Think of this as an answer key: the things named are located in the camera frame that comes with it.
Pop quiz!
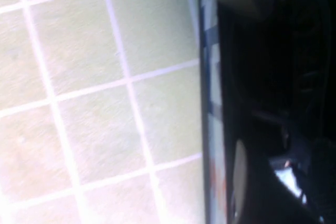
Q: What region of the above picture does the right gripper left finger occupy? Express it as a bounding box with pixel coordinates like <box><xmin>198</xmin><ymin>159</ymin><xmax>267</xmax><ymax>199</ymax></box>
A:
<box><xmin>248</xmin><ymin>153</ymin><xmax>323</xmax><ymax>224</ymax></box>

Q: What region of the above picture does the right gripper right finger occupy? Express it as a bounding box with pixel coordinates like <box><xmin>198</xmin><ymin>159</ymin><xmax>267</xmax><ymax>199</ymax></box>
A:
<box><xmin>293</xmin><ymin>137</ymin><xmax>336</xmax><ymax>224</ymax></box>

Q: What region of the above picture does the black printed glasses case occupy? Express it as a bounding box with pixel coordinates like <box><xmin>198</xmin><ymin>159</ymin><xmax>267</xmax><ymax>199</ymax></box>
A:
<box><xmin>198</xmin><ymin>0</ymin><xmax>336</xmax><ymax>224</ymax></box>

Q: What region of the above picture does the green checked tablecloth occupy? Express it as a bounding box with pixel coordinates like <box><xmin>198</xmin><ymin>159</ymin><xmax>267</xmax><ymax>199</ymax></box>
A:
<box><xmin>0</xmin><ymin>0</ymin><xmax>204</xmax><ymax>224</ymax></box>

